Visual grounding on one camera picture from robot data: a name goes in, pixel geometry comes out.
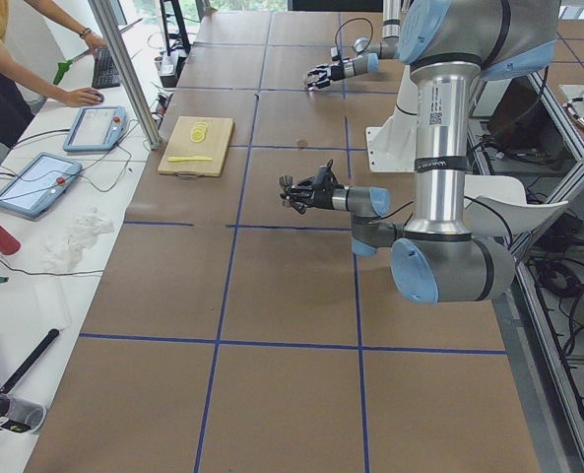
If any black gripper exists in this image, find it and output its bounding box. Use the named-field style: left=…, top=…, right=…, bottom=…
left=304, top=63, right=345, bottom=90
left=280, top=177, right=336, bottom=215

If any person hand on mouse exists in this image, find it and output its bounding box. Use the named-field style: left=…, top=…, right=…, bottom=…
left=63, top=88, right=102, bottom=107

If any bamboo cutting board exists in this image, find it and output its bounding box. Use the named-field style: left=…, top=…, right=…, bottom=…
left=157, top=116, right=234, bottom=177

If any teach pendant tablet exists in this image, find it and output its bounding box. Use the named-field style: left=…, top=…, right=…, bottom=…
left=0, top=152, right=83, bottom=219
left=63, top=105, right=127, bottom=154

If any steel jigger measuring cup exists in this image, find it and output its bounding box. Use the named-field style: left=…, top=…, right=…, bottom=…
left=279, top=174, right=293, bottom=207

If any near teach pendant tablet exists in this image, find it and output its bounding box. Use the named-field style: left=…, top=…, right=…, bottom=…
left=0, top=152, right=83, bottom=219

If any black keyboard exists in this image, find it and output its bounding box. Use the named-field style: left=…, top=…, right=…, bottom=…
left=92, top=46, right=121, bottom=89

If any clear glass cup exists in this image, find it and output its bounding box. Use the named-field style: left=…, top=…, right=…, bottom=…
left=305, top=78, right=319, bottom=92

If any person forearm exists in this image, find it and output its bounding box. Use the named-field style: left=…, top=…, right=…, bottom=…
left=0, top=44, right=70, bottom=104

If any aluminium frame post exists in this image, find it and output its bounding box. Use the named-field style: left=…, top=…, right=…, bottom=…
left=89, top=0, right=162, bottom=150

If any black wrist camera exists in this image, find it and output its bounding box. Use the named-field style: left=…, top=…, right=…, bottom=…
left=314, top=160, right=338, bottom=188
left=330, top=46, right=342, bottom=62

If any white plastic chair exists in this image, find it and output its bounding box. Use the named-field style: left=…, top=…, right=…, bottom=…
left=463, top=174, right=568, bottom=237

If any far teach pendant tablet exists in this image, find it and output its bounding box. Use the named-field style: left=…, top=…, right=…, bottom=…
left=63, top=105, right=127, bottom=154

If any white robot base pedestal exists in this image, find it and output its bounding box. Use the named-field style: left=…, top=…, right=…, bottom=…
left=366, top=65, right=418, bottom=173

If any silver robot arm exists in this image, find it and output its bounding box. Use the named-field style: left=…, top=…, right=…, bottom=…
left=304, top=0, right=412, bottom=92
left=279, top=1, right=559, bottom=304

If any yellow plastic knife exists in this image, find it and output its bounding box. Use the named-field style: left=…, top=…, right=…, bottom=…
left=167, top=155, right=214, bottom=163

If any crumpled white tissue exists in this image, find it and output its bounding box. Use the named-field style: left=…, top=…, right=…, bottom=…
left=41, top=207, right=114, bottom=273

